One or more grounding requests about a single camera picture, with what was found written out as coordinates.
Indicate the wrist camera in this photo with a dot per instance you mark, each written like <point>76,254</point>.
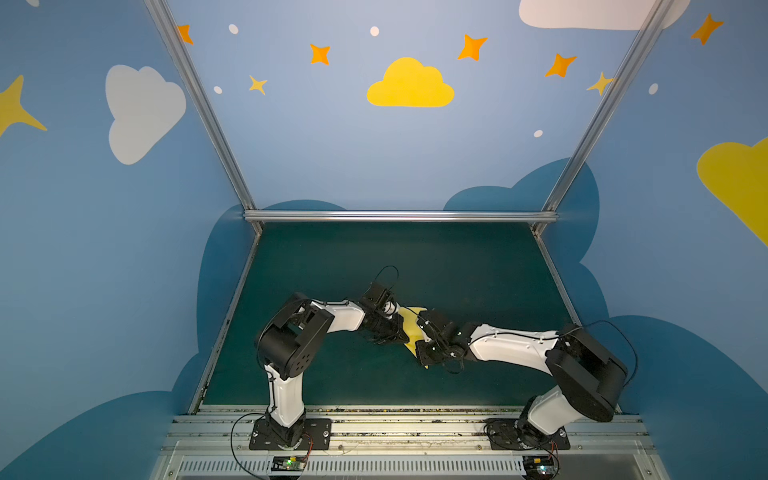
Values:
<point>435,325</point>
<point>379,299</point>

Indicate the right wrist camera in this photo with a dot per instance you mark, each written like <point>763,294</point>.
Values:
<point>435,325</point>

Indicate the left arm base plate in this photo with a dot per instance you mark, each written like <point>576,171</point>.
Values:
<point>313,433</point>

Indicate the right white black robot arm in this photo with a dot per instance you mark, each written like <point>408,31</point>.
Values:
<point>588,377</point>

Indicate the right green circuit board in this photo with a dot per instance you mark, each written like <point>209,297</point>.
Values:
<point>539,468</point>

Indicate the green circuit board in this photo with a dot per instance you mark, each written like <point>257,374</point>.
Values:
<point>284,464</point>
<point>539,468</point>

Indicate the right aluminium frame post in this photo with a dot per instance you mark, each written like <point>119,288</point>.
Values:
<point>626,72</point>

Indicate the yellow square paper sheet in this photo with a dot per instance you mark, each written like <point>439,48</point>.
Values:
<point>411,327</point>

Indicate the rear aluminium frame crossbar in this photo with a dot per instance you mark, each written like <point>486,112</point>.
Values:
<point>399,216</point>

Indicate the front aluminium rail bed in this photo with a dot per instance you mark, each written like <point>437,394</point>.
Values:
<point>620,449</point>

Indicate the left green circuit board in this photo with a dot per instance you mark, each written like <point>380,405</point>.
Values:
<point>284,464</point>

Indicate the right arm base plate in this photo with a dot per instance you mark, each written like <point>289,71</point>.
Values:
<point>511,434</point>

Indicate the aluminium frame post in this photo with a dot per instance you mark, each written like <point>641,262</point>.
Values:
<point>626,72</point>
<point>167,27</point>

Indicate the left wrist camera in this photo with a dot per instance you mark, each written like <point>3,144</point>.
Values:
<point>379,299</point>

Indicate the left aluminium frame post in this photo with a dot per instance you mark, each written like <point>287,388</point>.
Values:
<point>167,27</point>

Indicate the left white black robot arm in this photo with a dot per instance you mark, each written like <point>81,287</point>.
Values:
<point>292,338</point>

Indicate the white slotted cable duct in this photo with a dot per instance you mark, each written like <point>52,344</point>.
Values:
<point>326,466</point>

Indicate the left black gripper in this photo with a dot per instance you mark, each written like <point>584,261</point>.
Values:
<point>390,327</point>

